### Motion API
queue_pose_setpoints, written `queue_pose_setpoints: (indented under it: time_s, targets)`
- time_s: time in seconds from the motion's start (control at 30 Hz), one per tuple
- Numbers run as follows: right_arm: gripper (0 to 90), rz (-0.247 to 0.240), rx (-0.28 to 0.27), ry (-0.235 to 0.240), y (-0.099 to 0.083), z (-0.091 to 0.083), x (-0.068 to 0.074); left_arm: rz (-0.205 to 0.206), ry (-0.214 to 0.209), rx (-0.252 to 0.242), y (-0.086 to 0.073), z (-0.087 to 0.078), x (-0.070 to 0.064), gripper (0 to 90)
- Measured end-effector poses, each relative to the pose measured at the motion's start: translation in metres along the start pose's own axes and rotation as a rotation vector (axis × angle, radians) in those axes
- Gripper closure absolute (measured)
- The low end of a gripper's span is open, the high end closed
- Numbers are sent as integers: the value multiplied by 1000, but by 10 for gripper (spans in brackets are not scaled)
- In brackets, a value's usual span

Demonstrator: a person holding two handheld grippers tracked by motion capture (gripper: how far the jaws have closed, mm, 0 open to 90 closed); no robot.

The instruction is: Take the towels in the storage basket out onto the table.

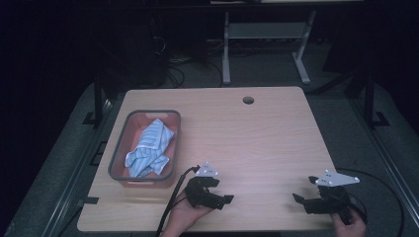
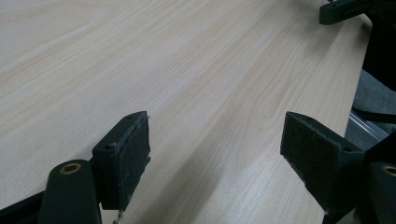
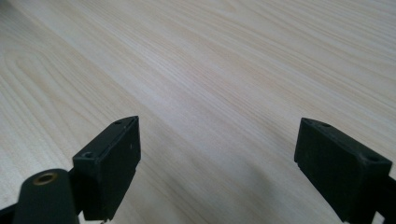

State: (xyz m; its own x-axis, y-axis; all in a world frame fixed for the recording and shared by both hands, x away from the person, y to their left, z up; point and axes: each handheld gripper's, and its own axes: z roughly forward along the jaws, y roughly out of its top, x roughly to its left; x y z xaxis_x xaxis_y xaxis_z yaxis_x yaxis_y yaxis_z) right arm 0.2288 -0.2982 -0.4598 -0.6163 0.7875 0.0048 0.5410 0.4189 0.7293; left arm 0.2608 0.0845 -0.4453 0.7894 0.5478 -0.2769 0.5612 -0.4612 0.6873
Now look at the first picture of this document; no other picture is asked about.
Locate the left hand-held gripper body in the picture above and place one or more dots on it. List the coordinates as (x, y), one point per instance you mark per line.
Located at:
(197, 194)

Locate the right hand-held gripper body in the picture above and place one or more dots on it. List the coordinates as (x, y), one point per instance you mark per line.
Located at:
(332, 197)

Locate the person's left hand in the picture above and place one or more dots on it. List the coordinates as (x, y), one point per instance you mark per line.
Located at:
(184, 217)

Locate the person's right hand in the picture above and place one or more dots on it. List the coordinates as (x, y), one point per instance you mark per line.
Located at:
(351, 228)

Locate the blue striped cloth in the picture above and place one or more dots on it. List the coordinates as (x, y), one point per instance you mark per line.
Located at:
(150, 148)

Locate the pink basket with grey rim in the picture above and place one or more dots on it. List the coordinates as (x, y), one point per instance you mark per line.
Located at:
(122, 158)

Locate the grey metal stand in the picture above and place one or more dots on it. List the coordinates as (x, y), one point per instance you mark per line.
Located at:
(267, 30)

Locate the metal floor rail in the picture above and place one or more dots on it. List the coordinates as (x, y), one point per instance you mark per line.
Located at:
(388, 154)
(75, 171)

